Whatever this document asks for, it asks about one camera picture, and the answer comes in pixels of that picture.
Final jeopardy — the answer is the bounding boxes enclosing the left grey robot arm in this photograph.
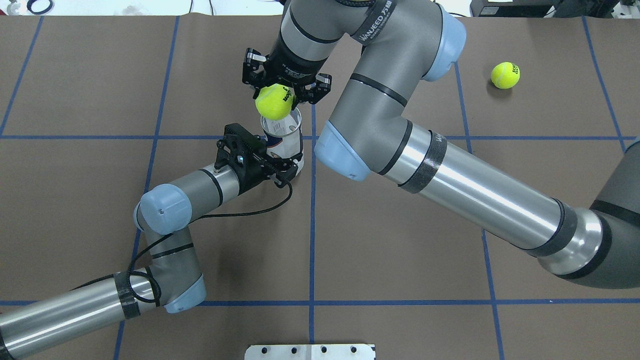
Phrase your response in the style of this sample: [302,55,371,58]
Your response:
[1,149,304,360]

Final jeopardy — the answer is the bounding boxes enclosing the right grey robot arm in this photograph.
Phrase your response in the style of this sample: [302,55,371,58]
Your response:
[242,0,640,289]

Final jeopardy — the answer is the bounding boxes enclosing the yellow Roland Garros tennis ball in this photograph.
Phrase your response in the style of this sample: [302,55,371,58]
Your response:
[490,61,521,90]

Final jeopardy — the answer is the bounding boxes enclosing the blue tape roll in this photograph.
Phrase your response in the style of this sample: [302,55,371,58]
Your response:
[26,0,55,16]

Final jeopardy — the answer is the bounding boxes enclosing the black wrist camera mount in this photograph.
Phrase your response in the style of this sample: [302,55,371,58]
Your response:
[214,123,266,173]

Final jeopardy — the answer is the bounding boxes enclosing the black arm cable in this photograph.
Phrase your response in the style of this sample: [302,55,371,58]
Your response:
[75,175,294,304]

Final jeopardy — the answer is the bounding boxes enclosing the black box with label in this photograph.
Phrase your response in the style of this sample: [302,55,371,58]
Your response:
[470,0,555,18]

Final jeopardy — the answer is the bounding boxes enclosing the white blue tennis ball can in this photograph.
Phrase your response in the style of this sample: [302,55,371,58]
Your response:
[260,109,305,175]

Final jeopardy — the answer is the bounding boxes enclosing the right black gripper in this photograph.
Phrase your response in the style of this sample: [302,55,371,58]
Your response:
[242,47,333,105]

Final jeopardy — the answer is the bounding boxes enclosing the yellow Wilson tennis ball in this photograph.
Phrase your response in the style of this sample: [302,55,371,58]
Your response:
[254,84,295,121]

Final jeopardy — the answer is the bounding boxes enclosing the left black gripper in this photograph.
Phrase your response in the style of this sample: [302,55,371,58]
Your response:
[234,152,300,195]

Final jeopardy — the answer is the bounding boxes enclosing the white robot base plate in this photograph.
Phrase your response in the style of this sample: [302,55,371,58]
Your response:
[244,343,377,360]

